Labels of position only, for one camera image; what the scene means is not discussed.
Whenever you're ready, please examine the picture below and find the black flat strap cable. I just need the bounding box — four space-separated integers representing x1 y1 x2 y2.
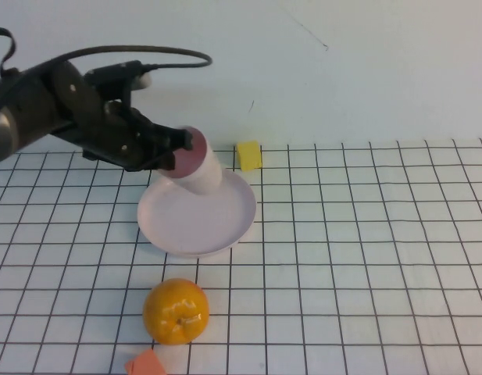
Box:
0 27 18 77

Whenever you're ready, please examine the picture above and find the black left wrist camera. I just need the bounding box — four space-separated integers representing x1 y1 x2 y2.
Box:
85 60 153 107

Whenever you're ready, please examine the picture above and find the orange fruit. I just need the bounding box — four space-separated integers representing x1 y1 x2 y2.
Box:
142 277 209 347

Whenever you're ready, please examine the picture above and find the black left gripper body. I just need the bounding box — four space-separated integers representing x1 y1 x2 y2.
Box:
52 61 167 173

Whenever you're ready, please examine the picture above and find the orange foam block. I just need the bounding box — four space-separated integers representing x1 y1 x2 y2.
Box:
124 348 167 375

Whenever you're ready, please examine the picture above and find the pale pink plastic cup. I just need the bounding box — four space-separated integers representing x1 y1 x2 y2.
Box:
161 124 224 196

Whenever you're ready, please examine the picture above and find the pale pink round plate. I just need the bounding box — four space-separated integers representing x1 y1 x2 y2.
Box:
137 169 258 258

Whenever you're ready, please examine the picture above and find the yellow foam block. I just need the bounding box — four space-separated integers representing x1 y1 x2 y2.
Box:
236 140 263 173

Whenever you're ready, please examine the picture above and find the black camera cable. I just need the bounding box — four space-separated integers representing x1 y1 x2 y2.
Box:
0 45 213 118

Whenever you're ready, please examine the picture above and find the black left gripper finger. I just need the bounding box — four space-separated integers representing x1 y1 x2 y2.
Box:
148 152 178 172
151 123 195 152

